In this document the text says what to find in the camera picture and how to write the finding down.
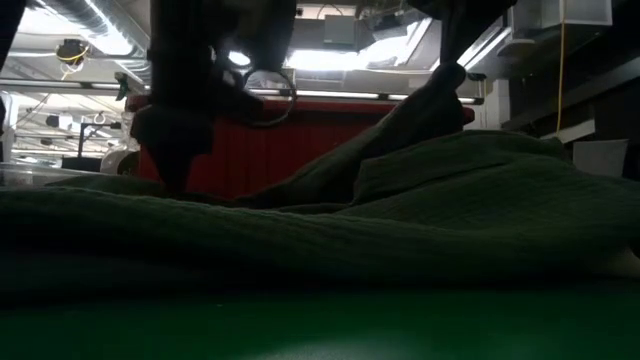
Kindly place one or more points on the grey flat panel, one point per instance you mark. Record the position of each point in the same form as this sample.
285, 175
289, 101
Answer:
600, 159

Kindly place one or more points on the clear spray bottle pale-green trigger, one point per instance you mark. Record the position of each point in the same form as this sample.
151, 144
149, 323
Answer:
120, 150

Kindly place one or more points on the bright ceiling light panel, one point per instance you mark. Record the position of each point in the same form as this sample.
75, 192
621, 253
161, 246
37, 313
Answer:
325, 59

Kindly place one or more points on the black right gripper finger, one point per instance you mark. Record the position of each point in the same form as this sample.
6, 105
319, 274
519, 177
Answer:
455, 45

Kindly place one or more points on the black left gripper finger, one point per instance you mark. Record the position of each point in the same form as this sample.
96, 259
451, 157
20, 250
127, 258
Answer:
176, 172

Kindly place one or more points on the dark green garment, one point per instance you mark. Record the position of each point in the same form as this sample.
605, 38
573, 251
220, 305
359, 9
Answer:
350, 240

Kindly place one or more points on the green table mat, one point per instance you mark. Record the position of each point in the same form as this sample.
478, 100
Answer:
300, 330

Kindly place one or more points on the silver overhead bar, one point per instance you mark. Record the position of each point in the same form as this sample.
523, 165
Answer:
340, 94

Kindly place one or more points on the red plastic laundry basket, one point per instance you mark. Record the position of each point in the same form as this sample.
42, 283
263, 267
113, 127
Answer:
260, 150

